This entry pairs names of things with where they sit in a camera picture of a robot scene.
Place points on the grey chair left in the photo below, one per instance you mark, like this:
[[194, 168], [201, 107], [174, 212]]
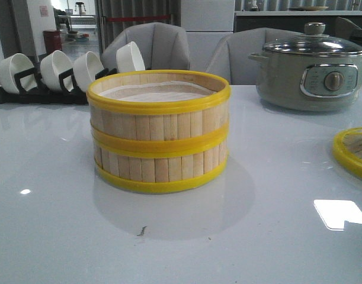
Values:
[[163, 46]]

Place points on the white cabinet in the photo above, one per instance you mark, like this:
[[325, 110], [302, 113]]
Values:
[[205, 22]]

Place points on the grey-green electric cooking pot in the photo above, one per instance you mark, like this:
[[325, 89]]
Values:
[[307, 82]]

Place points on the black bowl rack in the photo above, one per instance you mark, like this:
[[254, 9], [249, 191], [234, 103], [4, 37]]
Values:
[[69, 92]]

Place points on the red bin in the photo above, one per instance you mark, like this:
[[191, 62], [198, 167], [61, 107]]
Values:
[[52, 40]]

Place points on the grey chair right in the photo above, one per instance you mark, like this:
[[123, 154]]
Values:
[[230, 59]]

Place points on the bamboo steamer tray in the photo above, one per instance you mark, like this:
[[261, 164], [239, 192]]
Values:
[[161, 175], [159, 121]]

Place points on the woven bamboo steamer lid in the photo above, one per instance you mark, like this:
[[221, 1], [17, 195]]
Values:
[[347, 150]]

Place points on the white bowl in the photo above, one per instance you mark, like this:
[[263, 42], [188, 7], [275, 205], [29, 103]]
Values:
[[9, 67], [129, 58], [52, 66], [85, 68]]

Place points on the yellow plate on shelf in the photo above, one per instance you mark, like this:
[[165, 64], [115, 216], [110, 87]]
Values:
[[313, 8]]

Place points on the grey chair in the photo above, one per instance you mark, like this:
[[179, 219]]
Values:
[[163, 46], [230, 59]]

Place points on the glass pot lid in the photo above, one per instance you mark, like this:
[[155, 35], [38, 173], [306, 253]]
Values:
[[314, 42]]

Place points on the white bowl right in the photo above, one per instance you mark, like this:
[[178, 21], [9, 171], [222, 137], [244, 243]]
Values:
[[129, 58]]

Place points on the white bowl far left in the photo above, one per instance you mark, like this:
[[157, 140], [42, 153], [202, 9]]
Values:
[[9, 67]]

